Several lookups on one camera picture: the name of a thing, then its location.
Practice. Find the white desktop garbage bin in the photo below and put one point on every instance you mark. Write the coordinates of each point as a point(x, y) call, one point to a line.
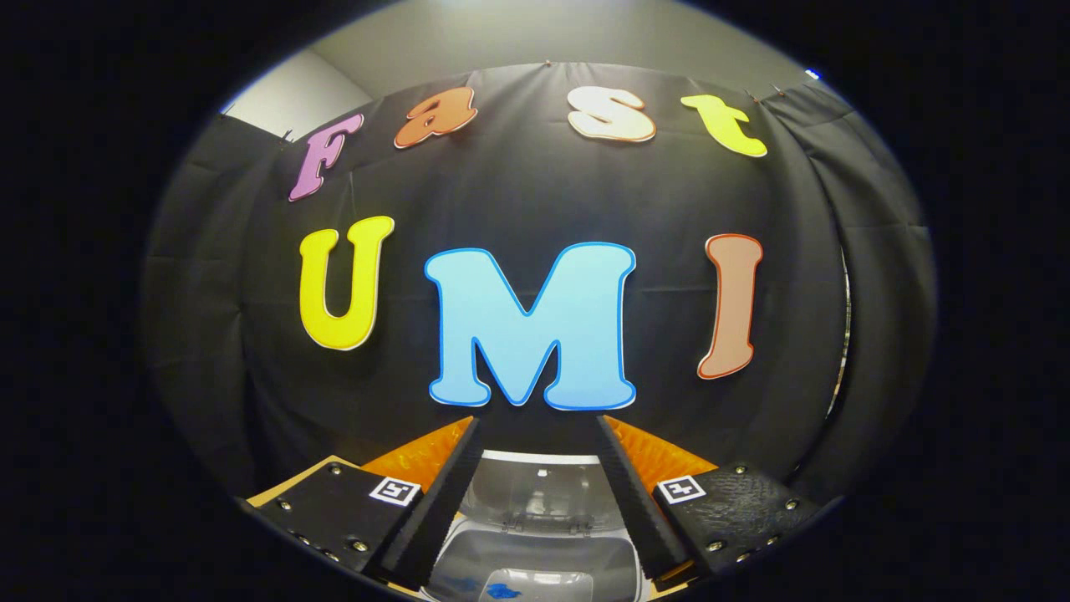
point(543, 493)

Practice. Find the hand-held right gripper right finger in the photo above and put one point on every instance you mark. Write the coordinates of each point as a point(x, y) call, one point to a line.
point(635, 502)

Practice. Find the black backdrop cloth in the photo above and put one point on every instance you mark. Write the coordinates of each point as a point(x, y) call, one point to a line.
point(518, 192)

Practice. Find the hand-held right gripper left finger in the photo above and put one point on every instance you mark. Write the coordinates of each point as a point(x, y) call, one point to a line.
point(439, 510)

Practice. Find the blue paper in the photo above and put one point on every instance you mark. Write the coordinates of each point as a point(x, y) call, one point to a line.
point(503, 591)

